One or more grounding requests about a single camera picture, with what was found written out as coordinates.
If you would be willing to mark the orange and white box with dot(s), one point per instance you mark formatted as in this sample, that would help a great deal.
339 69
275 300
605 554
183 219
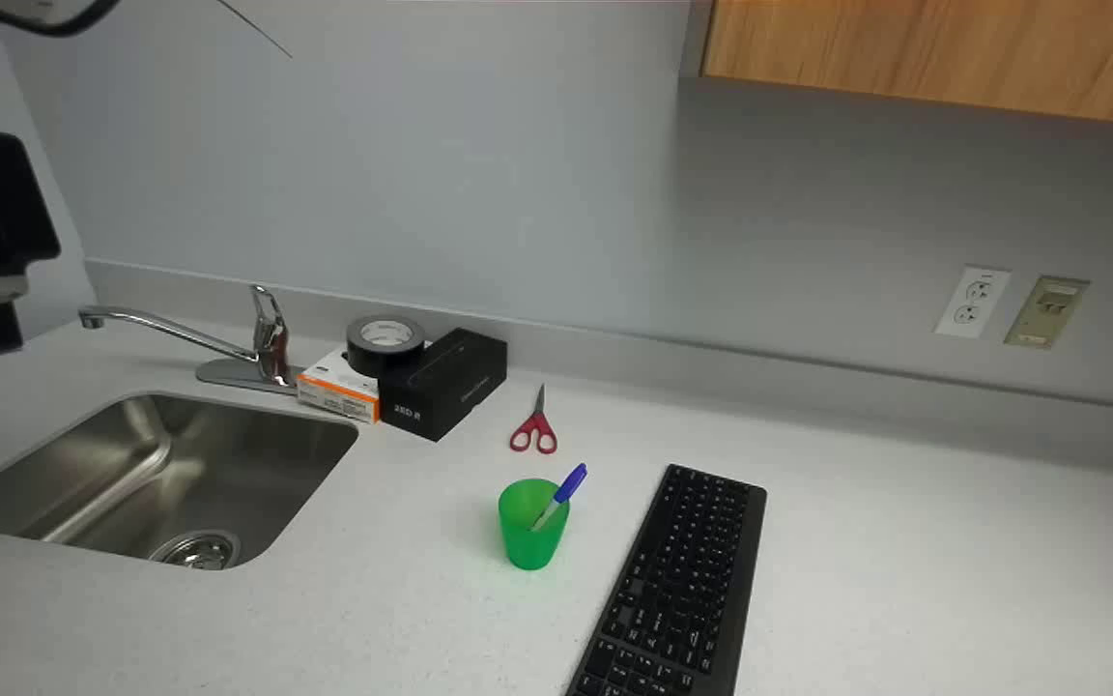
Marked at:
340 388

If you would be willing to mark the black tape roll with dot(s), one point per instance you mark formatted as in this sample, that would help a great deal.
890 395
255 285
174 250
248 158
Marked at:
384 341

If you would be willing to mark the wooden wall cabinet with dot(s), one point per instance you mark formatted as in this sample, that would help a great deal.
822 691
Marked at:
943 50

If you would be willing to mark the black cardboard box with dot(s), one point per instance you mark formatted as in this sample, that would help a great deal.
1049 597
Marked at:
447 383

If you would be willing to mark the stainless steel sink basin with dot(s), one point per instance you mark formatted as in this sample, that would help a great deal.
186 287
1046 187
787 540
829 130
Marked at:
145 475

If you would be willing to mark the black computer keyboard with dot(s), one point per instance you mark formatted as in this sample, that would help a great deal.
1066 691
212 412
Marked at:
684 585

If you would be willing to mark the chrome sink faucet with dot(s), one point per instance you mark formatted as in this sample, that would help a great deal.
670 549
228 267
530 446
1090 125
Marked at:
241 353

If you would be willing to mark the green plastic cup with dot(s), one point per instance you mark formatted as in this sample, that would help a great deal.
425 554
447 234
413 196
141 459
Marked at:
529 535

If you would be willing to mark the beige wall plate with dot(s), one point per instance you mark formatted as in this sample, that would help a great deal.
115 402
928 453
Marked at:
1046 309

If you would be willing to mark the white wall power outlet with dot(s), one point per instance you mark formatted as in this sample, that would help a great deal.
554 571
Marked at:
972 304

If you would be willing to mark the blue capped marker pen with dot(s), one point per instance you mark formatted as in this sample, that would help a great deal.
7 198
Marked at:
566 484

